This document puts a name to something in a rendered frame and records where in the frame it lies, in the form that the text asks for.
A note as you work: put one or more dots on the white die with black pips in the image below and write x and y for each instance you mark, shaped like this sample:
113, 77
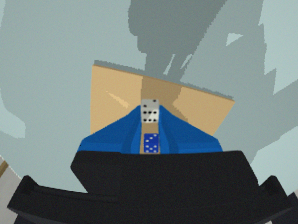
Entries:
149, 110

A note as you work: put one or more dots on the tan flat mat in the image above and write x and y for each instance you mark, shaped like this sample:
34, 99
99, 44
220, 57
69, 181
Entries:
115, 93

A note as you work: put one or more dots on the blue die with white pips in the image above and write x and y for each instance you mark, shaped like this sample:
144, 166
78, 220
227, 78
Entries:
151, 143

